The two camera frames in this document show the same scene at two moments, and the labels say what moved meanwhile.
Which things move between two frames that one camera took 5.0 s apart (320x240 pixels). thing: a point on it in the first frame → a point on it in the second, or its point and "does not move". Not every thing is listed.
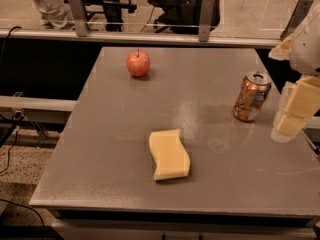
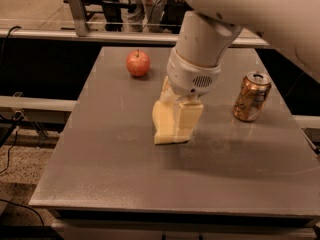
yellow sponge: (170, 155) → (163, 118)
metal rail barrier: (143, 37) does not move
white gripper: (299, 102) → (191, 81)
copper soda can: (252, 96) does not move
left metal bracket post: (79, 14) does not move
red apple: (138, 62) does not move
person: (54, 6) → (148, 14)
